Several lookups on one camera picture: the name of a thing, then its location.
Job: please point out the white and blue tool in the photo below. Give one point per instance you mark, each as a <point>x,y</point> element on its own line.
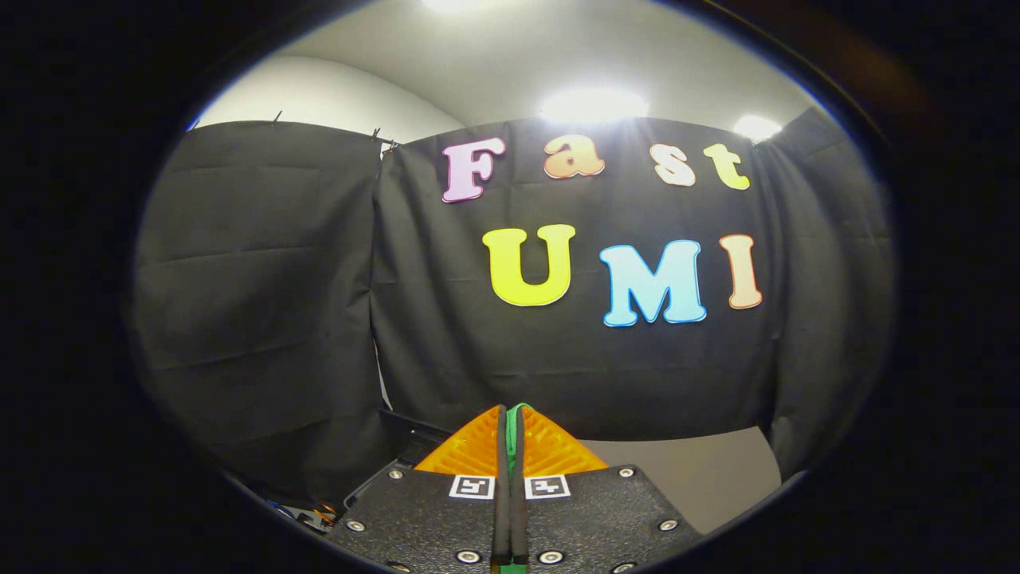
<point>283,509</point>

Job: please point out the dark washing machine lid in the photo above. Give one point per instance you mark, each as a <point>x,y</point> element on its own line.
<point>398,446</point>

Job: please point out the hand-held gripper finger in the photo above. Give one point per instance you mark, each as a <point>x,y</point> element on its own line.
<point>519,518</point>
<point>500,510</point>

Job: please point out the green polo shirt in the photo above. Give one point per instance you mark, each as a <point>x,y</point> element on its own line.
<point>511,434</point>

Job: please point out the grey cabinet with dark top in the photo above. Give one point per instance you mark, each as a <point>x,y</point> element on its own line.
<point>701,478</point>

